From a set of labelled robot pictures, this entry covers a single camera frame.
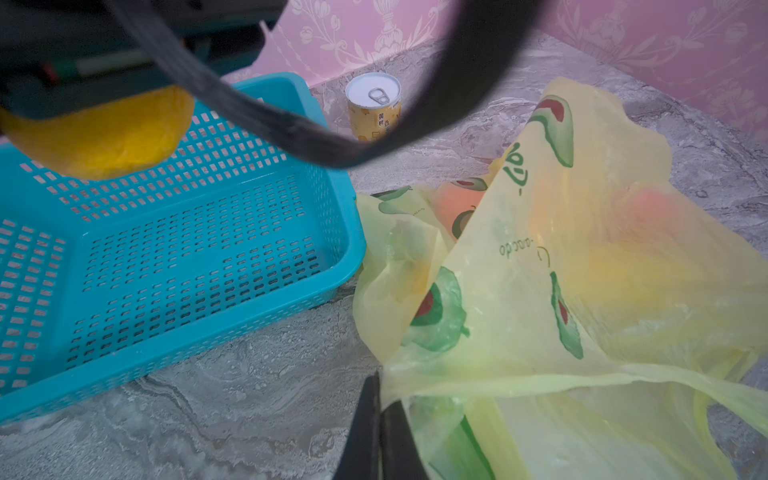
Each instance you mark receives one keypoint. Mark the teal plastic basket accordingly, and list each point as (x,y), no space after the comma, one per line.
(105,282)

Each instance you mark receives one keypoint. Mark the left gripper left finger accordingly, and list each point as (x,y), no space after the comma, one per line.
(360,459)

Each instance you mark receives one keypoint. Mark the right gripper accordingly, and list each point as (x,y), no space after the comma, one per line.
(60,57)

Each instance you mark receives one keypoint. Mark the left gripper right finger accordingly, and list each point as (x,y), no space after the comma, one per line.
(400,459)

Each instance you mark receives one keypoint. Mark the yellow-green plastic bag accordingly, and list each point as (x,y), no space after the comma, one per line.
(568,315)

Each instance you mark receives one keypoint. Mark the yellow drink can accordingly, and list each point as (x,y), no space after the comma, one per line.
(374,105)

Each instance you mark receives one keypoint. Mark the yellow lemon fruit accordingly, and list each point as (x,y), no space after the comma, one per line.
(109,140)

